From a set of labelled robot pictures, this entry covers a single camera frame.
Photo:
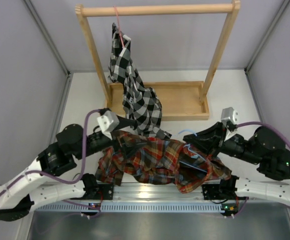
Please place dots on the right aluminium frame post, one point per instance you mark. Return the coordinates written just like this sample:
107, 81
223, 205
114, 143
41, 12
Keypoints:
267, 34

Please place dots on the wooden clothes rack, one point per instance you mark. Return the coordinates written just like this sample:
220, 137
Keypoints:
181, 100

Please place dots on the pink wire hanger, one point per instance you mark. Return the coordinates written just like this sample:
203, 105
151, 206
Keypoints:
120, 27

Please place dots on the aluminium frame post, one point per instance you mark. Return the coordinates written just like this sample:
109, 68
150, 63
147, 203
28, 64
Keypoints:
52, 46
267, 34

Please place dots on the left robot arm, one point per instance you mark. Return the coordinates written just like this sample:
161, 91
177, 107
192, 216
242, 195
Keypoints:
58, 172

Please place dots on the left aluminium frame post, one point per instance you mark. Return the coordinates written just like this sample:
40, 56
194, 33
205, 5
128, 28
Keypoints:
52, 46

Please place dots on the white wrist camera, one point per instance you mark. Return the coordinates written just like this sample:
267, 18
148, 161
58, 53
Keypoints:
107, 123
230, 118

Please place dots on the blue wire hanger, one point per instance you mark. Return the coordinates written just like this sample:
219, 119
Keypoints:
195, 156

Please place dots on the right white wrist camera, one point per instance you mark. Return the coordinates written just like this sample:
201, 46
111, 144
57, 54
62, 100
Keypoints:
230, 118

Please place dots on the aluminium mounting rail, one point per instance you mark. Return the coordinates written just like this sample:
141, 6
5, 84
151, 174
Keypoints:
133, 192

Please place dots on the red brown plaid shirt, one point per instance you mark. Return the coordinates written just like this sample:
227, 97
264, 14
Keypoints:
158, 163

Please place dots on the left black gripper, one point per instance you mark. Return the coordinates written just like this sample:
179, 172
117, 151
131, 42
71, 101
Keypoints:
128, 148

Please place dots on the black white checkered shirt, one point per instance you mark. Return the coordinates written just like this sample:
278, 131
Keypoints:
139, 103

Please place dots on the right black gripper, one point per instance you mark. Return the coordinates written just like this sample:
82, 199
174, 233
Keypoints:
211, 140

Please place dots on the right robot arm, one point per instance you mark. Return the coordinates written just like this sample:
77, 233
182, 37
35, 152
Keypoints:
267, 149

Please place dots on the slotted grey cable duct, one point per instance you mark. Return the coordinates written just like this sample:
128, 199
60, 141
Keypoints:
140, 207

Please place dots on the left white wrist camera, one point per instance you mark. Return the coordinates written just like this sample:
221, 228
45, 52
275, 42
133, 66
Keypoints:
107, 123

